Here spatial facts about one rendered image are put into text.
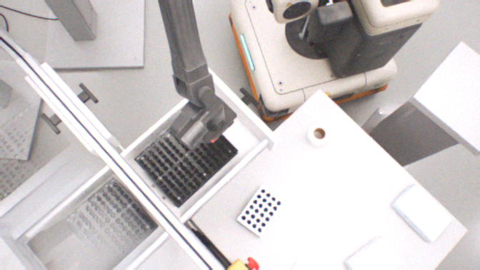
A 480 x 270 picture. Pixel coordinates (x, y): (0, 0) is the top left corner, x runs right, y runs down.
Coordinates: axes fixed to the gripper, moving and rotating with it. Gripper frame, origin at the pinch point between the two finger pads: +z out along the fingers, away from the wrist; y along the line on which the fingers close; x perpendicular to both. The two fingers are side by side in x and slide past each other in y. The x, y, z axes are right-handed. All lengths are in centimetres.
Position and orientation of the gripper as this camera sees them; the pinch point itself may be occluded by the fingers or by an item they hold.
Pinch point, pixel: (216, 129)
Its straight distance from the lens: 108.1
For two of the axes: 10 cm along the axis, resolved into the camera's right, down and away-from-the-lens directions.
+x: -6.9, -7.0, 1.9
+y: 7.2, -6.7, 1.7
